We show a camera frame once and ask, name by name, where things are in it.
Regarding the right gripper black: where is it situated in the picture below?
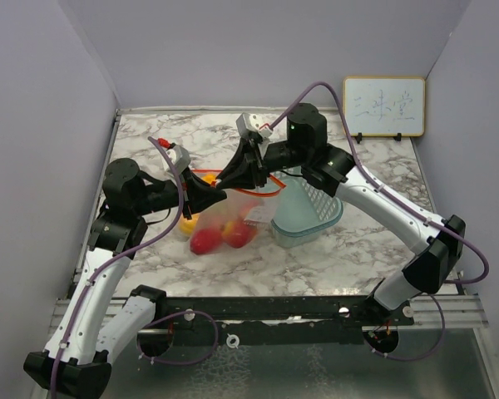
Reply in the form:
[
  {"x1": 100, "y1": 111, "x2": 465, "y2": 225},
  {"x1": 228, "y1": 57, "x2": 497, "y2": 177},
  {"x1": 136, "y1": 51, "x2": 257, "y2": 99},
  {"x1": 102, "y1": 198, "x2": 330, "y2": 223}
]
[{"x1": 215, "y1": 140, "x2": 308, "y2": 191}]

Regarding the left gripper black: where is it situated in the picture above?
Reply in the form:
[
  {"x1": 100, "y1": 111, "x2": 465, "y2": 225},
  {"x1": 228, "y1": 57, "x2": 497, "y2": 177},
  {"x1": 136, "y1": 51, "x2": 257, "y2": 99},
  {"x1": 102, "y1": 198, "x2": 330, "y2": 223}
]
[{"x1": 134, "y1": 165, "x2": 228, "y2": 219}]

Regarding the yellow toy bell pepper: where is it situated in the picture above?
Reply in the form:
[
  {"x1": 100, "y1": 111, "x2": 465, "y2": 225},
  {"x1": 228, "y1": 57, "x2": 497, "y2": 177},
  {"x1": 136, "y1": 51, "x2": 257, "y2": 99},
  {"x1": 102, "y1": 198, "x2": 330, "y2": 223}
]
[{"x1": 201, "y1": 174, "x2": 216, "y2": 186}]

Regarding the clear zip bag orange zipper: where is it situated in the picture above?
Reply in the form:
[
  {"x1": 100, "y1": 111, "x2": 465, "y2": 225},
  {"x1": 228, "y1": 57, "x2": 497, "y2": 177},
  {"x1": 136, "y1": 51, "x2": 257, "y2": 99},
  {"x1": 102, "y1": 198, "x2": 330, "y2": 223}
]
[{"x1": 183, "y1": 176, "x2": 285, "y2": 254}]

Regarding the red toy pepper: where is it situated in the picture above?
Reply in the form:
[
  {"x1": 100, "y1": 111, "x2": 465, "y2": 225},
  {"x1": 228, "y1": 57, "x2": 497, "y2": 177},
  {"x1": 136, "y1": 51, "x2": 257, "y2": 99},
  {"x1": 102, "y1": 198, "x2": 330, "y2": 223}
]
[{"x1": 190, "y1": 228, "x2": 223, "y2": 255}]

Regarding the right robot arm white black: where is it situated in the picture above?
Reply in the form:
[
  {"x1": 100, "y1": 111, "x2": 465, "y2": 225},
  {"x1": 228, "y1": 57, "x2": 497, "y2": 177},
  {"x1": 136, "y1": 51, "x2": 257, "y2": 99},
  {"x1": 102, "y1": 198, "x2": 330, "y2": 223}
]
[{"x1": 217, "y1": 103, "x2": 466, "y2": 325}]

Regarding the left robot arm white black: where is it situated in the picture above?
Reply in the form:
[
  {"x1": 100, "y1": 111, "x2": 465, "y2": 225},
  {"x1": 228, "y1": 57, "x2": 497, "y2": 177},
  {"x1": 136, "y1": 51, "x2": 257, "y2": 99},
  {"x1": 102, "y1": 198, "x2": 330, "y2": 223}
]
[{"x1": 23, "y1": 158, "x2": 227, "y2": 398}]

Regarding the blue white plastic basket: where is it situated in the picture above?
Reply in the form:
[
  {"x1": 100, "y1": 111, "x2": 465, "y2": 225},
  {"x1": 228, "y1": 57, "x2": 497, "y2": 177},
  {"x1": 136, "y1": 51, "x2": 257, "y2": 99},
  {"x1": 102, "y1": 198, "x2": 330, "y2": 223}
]
[{"x1": 270, "y1": 167, "x2": 343, "y2": 249}]

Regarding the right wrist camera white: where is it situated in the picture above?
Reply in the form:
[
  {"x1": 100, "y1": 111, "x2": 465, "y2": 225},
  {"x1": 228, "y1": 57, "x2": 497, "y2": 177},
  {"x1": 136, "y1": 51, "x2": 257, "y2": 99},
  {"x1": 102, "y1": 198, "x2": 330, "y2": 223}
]
[{"x1": 236, "y1": 112, "x2": 273, "y2": 156}]

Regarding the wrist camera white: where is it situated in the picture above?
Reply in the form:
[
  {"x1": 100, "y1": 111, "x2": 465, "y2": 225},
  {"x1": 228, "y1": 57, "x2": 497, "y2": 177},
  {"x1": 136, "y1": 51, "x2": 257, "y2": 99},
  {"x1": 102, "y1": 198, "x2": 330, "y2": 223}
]
[
  {"x1": 157, "y1": 138, "x2": 190, "y2": 175},
  {"x1": 236, "y1": 112, "x2": 273, "y2": 156}
]

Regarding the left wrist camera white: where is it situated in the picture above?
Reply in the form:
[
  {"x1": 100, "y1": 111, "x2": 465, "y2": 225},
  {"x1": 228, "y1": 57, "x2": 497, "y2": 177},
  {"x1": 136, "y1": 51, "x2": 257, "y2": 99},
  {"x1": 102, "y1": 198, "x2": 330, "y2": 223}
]
[{"x1": 157, "y1": 138, "x2": 190, "y2": 175}]

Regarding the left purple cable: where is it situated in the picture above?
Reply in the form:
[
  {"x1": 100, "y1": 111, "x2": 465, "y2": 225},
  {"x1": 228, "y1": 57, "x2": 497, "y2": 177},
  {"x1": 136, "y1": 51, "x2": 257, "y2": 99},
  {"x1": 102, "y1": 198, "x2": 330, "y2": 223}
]
[{"x1": 49, "y1": 135, "x2": 186, "y2": 398}]

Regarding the purple cable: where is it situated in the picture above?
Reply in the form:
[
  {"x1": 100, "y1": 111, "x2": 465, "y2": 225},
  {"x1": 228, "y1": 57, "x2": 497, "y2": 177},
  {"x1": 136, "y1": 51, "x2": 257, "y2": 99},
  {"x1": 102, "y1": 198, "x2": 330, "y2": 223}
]
[
  {"x1": 49, "y1": 135, "x2": 186, "y2": 398},
  {"x1": 269, "y1": 81, "x2": 491, "y2": 283}
]

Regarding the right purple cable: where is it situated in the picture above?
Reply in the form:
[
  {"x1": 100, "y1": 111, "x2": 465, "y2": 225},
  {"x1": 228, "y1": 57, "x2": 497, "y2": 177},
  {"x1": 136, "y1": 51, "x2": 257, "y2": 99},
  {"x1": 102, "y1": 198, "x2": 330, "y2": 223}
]
[{"x1": 269, "y1": 81, "x2": 491, "y2": 283}]

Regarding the black mounting rail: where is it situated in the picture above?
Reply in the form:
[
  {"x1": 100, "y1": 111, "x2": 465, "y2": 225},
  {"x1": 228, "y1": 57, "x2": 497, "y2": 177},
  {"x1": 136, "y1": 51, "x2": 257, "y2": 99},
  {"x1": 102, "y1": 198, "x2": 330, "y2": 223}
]
[{"x1": 118, "y1": 280, "x2": 417, "y2": 347}]

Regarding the small whiteboard wooden frame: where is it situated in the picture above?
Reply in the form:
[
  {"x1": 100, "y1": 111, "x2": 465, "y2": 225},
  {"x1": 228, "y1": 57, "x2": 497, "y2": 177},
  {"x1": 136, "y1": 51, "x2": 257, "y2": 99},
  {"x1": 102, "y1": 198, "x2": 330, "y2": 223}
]
[{"x1": 343, "y1": 76, "x2": 426, "y2": 138}]

